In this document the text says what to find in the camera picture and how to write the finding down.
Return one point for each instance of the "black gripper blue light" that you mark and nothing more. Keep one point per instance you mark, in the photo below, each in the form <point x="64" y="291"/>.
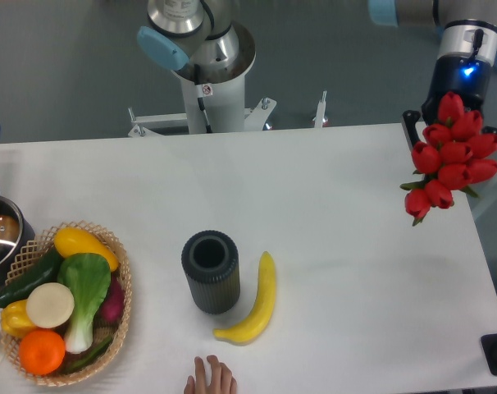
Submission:
<point x="470" y="80"/>

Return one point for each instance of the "red tulip bouquet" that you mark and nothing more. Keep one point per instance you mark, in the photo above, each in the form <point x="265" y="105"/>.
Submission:
<point x="452" y="155"/>

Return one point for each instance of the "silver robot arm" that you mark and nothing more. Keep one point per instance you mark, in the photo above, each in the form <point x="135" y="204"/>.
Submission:
<point x="466" y="56"/>

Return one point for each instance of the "bare human hand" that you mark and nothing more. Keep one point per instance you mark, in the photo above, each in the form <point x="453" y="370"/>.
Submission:
<point x="210" y="376"/>

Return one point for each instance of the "yellow banana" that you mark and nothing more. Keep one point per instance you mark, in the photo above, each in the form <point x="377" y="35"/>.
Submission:
<point x="254" y="324"/>

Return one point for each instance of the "dark ribbed cylindrical vase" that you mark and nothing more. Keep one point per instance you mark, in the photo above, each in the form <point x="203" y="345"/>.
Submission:
<point x="210" y="260"/>

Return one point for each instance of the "purple sweet potato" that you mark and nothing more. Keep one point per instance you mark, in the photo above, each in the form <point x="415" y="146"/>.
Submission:
<point x="112" y="307"/>

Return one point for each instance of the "green bok choy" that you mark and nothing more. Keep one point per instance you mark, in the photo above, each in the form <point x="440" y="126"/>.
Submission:
<point x="88" y="277"/>

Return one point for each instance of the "yellow squash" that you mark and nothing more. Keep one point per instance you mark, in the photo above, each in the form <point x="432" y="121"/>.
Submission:
<point x="73" y="240"/>

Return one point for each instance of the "green chili pepper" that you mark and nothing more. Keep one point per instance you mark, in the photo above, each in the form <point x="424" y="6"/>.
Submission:
<point x="89" y="357"/>

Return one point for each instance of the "dark green cucumber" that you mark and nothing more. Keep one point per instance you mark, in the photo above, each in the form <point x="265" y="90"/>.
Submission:
<point x="44" y="271"/>

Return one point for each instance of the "woven wicker basket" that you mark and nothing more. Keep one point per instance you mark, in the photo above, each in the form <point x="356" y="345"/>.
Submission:
<point x="29" y="255"/>

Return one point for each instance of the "orange fruit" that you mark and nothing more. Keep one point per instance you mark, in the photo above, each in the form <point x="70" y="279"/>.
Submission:
<point x="41" y="352"/>

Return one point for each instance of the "yellow bell pepper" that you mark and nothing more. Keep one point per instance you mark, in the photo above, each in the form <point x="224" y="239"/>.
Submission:
<point x="15" y="321"/>

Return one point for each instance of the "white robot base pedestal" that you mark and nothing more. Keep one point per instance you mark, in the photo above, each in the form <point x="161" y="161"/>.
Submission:
<point x="210" y="54"/>

